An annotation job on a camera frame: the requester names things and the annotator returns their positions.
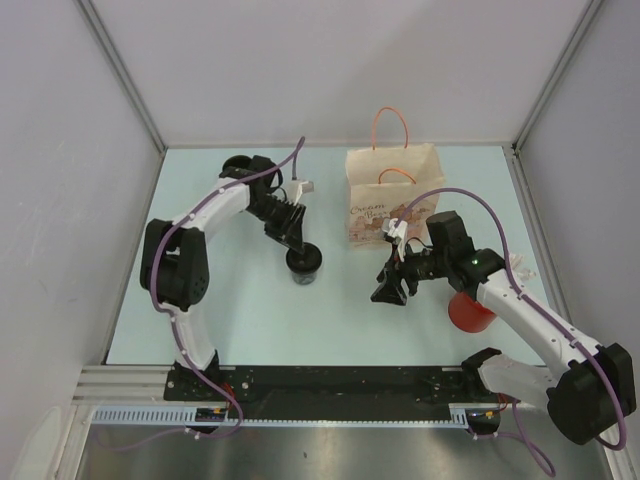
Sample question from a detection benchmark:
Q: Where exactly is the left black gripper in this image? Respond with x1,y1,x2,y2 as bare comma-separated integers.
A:
244,195,305,253

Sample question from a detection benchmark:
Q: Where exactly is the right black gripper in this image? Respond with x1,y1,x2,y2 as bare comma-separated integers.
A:
370,241,450,306

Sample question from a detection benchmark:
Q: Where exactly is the black coffee cup lid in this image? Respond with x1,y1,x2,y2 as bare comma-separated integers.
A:
285,242,322,275

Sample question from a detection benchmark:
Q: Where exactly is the dark translucent coffee cup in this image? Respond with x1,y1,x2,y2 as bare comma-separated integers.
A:
291,271,318,286

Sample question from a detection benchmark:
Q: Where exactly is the tall black tumbler cup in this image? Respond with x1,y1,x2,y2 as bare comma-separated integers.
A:
220,155,252,178

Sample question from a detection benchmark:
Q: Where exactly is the paper takeout bag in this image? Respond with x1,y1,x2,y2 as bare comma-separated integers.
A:
345,130,445,249

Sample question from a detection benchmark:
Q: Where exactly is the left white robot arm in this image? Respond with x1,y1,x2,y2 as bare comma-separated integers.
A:
140,155,322,400

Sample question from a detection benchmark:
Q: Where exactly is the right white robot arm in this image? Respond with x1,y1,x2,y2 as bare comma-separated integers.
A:
371,211,637,445

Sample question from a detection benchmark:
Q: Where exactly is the red straw holder cup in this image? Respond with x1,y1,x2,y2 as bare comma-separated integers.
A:
448,292,496,333

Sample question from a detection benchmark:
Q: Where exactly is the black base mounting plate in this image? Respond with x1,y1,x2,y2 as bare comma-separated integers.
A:
164,365,501,422

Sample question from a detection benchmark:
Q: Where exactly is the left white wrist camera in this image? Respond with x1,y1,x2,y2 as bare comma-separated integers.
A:
284,179,315,204

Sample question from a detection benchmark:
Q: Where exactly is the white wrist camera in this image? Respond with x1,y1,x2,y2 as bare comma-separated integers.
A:
284,179,315,204
382,218,408,262

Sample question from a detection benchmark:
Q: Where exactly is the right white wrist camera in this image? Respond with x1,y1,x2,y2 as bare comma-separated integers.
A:
382,218,408,262

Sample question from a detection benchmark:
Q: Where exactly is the white slotted cable duct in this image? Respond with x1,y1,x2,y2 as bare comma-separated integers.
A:
92,402,474,430

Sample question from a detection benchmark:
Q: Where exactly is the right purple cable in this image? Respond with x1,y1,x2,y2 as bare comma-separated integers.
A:
397,187,631,477

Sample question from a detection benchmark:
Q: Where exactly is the aluminium frame rail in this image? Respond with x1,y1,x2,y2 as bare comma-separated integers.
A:
72,365,170,405

